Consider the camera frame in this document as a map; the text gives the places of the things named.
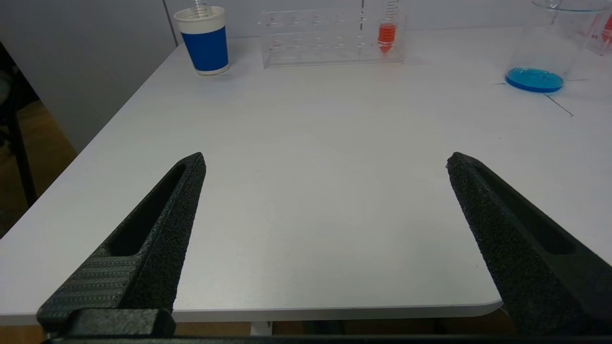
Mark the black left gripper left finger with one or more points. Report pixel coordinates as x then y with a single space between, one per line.
158 239

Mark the orange pigment test tube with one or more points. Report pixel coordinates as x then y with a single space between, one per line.
607 29
386 36

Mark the blue pigment test tube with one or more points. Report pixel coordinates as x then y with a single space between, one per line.
201 7

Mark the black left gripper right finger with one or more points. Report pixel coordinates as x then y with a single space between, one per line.
521 258

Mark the black metal stand leg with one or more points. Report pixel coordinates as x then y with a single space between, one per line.
19 143

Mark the clear acrylic test tube rack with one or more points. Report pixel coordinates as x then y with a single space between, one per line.
595 38
325 40

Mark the blue white paper cup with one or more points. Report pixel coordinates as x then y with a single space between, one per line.
206 48

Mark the clear glass beaker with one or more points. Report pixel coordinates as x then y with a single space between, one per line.
535 79

